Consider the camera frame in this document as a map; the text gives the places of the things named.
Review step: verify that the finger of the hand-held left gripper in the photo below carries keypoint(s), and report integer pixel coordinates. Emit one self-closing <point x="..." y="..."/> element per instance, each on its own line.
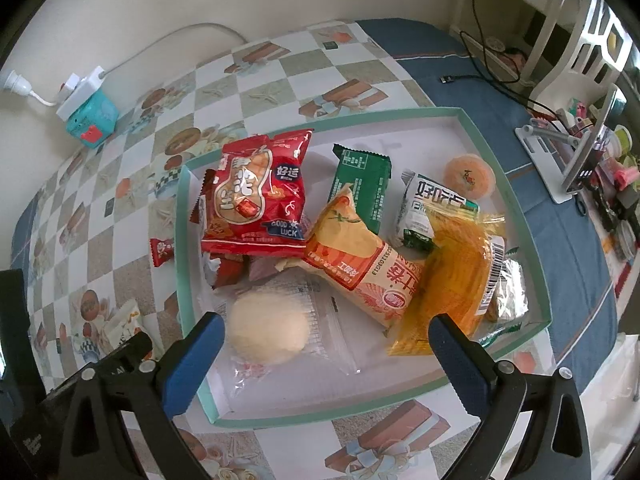
<point x="122" y="355"/>

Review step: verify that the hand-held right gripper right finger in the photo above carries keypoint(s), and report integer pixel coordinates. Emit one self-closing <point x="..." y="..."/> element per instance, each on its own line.
<point x="460" y="360"/>

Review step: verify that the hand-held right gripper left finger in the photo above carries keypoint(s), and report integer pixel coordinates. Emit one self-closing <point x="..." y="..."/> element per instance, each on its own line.
<point x="195" y="355"/>

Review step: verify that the white rice cracker packet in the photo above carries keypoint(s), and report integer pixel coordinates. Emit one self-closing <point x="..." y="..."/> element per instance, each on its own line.
<point x="122" y="325"/>

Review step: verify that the round bun clear wrapper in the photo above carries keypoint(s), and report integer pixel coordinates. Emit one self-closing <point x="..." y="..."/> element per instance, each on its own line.
<point x="265" y="327"/>

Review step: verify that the orange yellow clear packet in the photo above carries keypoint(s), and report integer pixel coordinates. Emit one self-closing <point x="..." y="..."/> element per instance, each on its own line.
<point x="450" y="285"/>

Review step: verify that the dark red snack packet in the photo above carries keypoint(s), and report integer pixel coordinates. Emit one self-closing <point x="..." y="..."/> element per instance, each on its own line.
<point x="230" y="272"/>

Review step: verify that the orange white bread packet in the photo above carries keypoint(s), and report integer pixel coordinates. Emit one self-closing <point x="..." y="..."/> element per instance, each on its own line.
<point x="360" y="265"/>

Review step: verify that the white green snack packet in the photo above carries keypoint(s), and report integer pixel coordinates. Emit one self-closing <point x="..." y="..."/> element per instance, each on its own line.
<point x="425" y="210"/>

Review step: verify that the red peanut snack bag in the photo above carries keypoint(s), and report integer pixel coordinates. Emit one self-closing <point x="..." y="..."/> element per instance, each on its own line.
<point x="260" y="195"/>

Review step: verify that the small jelly cup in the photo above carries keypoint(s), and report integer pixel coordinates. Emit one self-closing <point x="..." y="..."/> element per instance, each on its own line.
<point x="470" y="176"/>

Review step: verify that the teal cardboard box tray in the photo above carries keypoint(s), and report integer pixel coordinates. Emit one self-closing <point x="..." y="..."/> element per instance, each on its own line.
<point x="400" y="135"/>

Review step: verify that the small red candy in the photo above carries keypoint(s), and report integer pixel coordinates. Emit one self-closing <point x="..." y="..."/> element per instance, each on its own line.
<point x="162" y="251"/>

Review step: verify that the white metal phone stand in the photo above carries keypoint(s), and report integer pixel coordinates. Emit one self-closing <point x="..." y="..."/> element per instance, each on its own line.
<point x="537" y="142"/>

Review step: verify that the teal cube box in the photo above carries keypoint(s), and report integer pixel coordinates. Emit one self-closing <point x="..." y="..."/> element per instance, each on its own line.
<point x="95" y="120"/>

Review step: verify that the pile of colourful trinkets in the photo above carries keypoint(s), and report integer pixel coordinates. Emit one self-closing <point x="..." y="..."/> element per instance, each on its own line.
<point x="620" y="160"/>

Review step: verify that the white power strip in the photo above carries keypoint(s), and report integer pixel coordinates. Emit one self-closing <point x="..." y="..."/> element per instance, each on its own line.
<point x="80" y="92"/>

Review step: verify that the checkered printed tablecloth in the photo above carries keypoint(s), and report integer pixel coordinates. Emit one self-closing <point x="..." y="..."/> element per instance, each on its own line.
<point x="240" y="90"/>

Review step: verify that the white lamp holder plug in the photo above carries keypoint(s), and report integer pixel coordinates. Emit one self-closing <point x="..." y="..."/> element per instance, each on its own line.
<point x="15" y="82"/>

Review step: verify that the pink round object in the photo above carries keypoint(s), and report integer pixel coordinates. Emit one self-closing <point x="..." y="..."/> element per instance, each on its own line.
<point x="515" y="59"/>

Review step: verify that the white round container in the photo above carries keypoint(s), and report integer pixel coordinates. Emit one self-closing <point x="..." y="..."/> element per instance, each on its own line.
<point x="495" y="43"/>

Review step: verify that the white carved furniture frame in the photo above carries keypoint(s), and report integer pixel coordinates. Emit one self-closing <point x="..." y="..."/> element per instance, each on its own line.
<point x="565" y="70"/>

